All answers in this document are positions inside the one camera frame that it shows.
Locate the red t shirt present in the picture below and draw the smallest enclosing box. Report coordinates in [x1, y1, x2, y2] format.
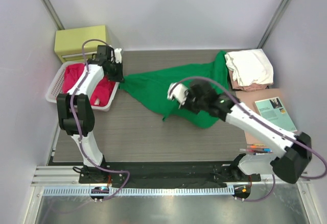
[62, 64, 115, 107]

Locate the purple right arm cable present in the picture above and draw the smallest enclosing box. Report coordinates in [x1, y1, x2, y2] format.
[168, 77, 327, 202]

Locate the white plastic laundry basket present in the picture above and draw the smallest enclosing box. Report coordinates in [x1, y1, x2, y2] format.
[45, 61, 119, 112]

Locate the yellow green drawer cabinet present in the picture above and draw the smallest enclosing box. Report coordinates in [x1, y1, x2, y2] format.
[54, 25, 111, 63]

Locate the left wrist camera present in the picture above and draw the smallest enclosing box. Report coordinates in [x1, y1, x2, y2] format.
[114, 48, 123, 63]

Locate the green t shirt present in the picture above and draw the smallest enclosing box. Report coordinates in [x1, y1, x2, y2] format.
[119, 50, 229, 130]

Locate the pink desk mat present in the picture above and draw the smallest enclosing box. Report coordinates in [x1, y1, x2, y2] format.
[235, 88, 298, 144]

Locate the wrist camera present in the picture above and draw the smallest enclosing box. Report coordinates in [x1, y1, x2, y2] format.
[114, 48, 123, 63]
[167, 83, 188, 106]

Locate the aluminium slotted rail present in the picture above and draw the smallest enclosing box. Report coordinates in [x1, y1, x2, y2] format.
[43, 185, 235, 197]

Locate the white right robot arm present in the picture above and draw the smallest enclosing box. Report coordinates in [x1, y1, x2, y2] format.
[168, 80, 312, 184]

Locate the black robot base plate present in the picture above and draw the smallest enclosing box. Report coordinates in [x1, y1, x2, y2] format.
[73, 161, 261, 188]

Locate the blue marker pen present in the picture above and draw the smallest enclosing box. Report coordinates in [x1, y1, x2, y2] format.
[239, 148, 272, 154]

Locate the teal paperback book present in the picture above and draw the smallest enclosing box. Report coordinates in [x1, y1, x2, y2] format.
[254, 97, 297, 132]

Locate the pink folded t shirt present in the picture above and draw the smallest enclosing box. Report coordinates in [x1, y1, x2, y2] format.
[228, 70, 269, 92]

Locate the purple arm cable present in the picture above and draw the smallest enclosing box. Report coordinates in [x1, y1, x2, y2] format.
[168, 77, 327, 202]
[71, 39, 131, 201]

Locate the white folded t shirt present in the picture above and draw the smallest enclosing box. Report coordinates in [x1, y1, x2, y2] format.
[224, 49, 274, 86]

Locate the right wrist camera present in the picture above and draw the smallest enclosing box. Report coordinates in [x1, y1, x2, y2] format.
[167, 83, 188, 106]

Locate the orange highlighter pen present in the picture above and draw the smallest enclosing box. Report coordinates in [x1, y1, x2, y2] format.
[247, 145, 269, 150]

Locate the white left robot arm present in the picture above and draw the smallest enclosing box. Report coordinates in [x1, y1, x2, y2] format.
[57, 45, 124, 183]

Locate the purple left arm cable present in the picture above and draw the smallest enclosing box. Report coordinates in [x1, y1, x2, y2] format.
[71, 39, 131, 201]

